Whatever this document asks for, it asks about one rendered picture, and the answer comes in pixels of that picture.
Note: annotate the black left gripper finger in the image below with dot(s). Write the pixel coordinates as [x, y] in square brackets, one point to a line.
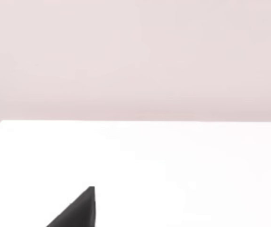
[81, 210]

